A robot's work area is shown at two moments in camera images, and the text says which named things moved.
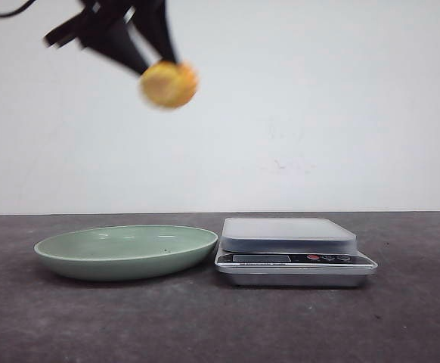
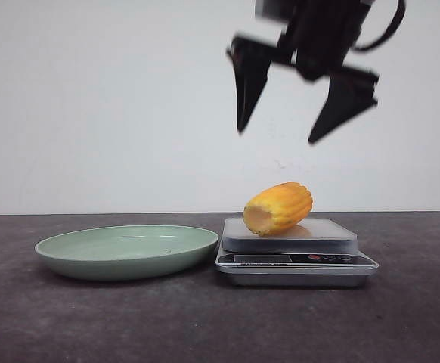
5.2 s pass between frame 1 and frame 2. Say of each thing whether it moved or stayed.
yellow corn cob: moved
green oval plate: stayed
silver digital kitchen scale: stayed
